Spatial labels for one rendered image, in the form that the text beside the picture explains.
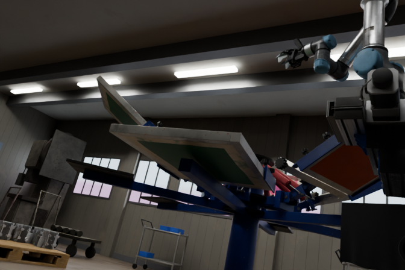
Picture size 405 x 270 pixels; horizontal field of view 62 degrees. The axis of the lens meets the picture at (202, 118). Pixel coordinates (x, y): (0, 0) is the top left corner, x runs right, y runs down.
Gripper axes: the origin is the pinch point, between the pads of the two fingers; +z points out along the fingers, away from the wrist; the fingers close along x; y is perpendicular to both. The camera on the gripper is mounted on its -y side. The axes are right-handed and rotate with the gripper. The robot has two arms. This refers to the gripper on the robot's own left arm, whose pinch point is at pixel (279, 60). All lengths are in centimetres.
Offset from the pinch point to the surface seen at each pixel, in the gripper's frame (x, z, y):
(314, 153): 39, -4, 42
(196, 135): -46, -18, 78
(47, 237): 16, 389, 134
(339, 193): 94, 15, 44
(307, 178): 56, 13, 49
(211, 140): -42, -23, 79
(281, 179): 59, 36, 47
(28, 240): 1, 419, 147
